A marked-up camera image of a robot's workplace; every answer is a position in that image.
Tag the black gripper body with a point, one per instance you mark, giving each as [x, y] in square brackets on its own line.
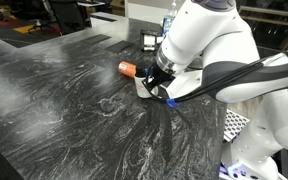
[160, 76]

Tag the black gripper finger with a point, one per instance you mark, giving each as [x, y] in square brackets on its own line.
[142, 71]
[161, 92]

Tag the white cylindrical cup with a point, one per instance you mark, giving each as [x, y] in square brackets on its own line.
[144, 88]

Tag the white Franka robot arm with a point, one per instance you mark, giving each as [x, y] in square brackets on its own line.
[217, 36]

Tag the blue tape wrap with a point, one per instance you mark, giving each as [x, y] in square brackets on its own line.
[172, 102]

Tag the orange cylindrical container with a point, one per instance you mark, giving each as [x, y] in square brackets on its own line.
[126, 69]

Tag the black box with white label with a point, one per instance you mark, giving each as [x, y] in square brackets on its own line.
[149, 40]

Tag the black table grommet plate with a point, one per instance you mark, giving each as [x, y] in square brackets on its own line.
[120, 46]
[96, 39]

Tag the clear plastic water bottle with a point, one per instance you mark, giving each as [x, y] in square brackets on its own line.
[168, 25]

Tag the cardboard box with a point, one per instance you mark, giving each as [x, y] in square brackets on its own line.
[118, 6]

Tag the perforated metal plate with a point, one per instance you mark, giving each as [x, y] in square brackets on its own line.
[234, 125]

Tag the white desk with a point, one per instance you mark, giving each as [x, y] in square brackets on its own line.
[90, 3]

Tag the black office chair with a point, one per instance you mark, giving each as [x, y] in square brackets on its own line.
[69, 15]
[34, 8]

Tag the yellow floor mat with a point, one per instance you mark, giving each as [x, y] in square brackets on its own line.
[25, 29]

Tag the wooden rack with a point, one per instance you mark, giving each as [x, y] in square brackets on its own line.
[270, 13]

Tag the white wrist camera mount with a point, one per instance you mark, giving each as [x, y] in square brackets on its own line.
[185, 85]

